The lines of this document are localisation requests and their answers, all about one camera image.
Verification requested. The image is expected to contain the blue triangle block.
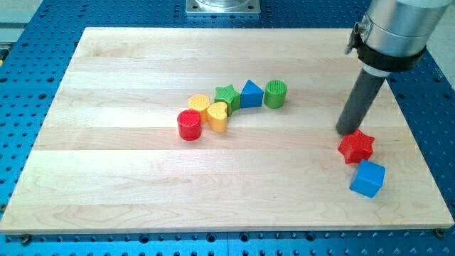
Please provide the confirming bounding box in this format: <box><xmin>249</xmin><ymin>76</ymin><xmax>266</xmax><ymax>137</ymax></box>
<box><xmin>240</xmin><ymin>80</ymin><xmax>264</xmax><ymax>108</ymax></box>

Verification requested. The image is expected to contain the wooden board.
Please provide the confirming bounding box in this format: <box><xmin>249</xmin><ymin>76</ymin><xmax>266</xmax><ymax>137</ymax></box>
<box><xmin>1</xmin><ymin>27</ymin><xmax>454</xmax><ymax>235</ymax></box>

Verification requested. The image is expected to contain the blue perforated table plate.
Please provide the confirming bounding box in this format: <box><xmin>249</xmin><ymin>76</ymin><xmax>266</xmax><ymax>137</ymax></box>
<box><xmin>1</xmin><ymin>0</ymin><xmax>454</xmax><ymax>255</ymax></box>

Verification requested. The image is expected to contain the green cylinder block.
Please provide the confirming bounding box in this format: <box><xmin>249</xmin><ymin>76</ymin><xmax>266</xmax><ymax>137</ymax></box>
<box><xmin>264</xmin><ymin>80</ymin><xmax>287</xmax><ymax>109</ymax></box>

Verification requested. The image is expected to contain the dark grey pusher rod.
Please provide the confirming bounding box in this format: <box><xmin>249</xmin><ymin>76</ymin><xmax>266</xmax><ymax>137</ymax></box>
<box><xmin>336</xmin><ymin>69</ymin><xmax>385</xmax><ymax>135</ymax></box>

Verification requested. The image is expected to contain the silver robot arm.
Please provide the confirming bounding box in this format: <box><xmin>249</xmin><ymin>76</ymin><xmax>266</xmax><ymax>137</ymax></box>
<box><xmin>346</xmin><ymin>0</ymin><xmax>451</xmax><ymax>77</ymax></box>

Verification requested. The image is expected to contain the red cylinder block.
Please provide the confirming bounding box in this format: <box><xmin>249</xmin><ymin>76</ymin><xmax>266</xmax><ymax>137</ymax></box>
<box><xmin>177</xmin><ymin>110</ymin><xmax>202</xmax><ymax>141</ymax></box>

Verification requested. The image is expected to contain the blue cube block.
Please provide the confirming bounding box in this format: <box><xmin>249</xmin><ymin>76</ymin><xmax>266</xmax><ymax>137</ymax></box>
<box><xmin>349</xmin><ymin>160</ymin><xmax>386</xmax><ymax>198</ymax></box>

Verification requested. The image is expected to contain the red star block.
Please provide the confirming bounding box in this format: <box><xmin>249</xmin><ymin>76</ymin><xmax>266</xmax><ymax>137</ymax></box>
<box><xmin>338</xmin><ymin>129</ymin><xmax>375</xmax><ymax>164</ymax></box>

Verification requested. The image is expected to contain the yellow heart block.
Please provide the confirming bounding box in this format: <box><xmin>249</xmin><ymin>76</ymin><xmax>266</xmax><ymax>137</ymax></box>
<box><xmin>207</xmin><ymin>102</ymin><xmax>228</xmax><ymax>133</ymax></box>

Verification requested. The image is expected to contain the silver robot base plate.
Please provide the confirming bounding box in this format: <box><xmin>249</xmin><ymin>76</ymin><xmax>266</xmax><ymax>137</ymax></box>
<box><xmin>186</xmin><ymin>0</ymin><xmax>261</xmax><ymax>15</ymax></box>

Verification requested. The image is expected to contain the green star block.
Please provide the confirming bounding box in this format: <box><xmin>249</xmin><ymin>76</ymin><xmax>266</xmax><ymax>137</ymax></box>
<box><xmin>215</xmin><ymin>85</ymin><xmax>241</xmax><ymax>117</ymax></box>

